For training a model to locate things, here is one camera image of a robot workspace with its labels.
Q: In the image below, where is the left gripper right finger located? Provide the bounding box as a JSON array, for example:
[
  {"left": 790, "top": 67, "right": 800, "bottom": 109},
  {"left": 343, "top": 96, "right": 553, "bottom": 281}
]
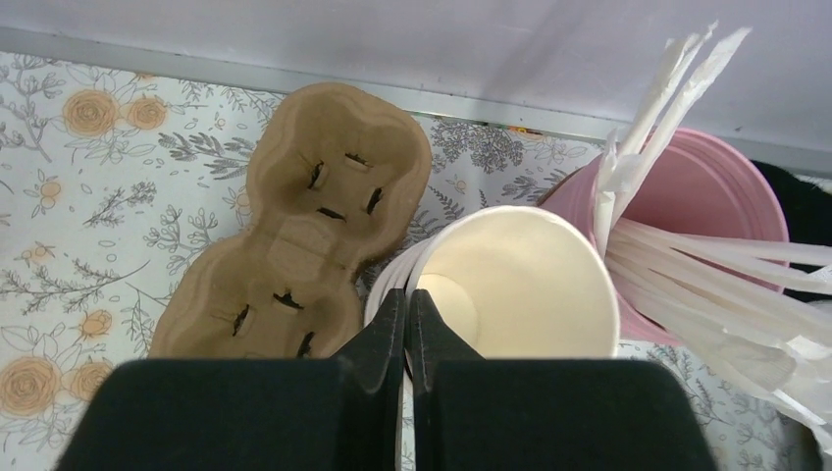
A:
[{"left": 405, "top": 289, "right": 483, "bottom": 470}]

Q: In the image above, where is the pink straw holder cup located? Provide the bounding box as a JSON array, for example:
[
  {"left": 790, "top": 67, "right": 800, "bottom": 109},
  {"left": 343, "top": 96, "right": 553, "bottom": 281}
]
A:
[{"left": 537, "top": 129, "right": 789, "bottom": 346}]

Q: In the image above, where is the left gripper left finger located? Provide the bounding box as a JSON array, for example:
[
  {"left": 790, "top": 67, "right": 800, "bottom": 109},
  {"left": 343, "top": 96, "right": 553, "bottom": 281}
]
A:
[{"left": 330, "top": 288, "right": 406, "bottom": 470}]

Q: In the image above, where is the wrapped paper straws bundle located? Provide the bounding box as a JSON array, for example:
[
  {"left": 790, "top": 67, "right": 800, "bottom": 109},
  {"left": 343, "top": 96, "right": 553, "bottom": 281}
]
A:
[{"left": 593, "top": 27, "right": 831, "bottom": 452}]

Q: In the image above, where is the brown cardboard cup carrier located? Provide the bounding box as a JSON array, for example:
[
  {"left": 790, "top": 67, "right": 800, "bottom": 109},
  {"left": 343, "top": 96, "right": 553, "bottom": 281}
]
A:
[{"left": 149, "top": 82, "right": 432, "bottom": 359}]

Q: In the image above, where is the stack of paper cups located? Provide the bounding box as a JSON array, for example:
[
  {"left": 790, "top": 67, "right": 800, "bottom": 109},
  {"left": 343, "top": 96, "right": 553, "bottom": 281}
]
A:
[{"left": 362, "top": 205, "right": 621, "bottom": 471}]

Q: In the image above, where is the black white checkered pillow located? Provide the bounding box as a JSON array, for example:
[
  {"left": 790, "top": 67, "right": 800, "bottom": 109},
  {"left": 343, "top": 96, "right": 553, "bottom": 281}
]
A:
[{"left": 753, "top": 161, "right": 831, "bottom": 246}]

